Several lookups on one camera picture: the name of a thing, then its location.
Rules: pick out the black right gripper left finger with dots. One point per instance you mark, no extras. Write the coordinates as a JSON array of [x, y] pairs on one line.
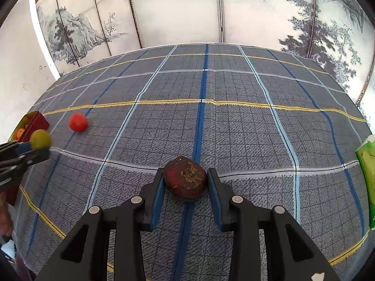
[[82, 255]]

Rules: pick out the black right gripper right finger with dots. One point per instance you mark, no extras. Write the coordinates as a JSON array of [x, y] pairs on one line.
[[290, 253]]

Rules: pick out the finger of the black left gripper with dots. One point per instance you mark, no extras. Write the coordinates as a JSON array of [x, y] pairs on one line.
[[15, 148], [12, 170]]

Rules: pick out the green citrus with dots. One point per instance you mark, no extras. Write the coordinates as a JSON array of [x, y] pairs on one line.
[[40, 139]]

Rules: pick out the dark maroon passion fruit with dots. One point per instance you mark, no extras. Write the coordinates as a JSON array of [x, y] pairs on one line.
[[185, 178]]

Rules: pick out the person's left hand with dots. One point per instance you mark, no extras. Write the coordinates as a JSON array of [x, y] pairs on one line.
[[6, 224]]

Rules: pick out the orange fruit in tin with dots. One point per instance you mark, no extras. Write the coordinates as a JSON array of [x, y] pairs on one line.
[[19, 133]]

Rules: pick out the red toffee tin box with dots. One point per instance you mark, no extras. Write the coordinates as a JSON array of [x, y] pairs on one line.
[[30, 122]]

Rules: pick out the red tomato far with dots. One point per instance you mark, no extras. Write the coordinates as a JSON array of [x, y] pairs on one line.
[[78, 122]]

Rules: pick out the green tissue pack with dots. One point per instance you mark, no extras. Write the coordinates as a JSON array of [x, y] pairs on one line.
[[366, 156]]

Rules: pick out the blue plaid tablecloth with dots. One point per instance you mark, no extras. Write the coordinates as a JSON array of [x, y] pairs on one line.
[[276, 127]]

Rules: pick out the painted landscape folding screen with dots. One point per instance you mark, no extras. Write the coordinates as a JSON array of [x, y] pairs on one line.
[[335, 33]]

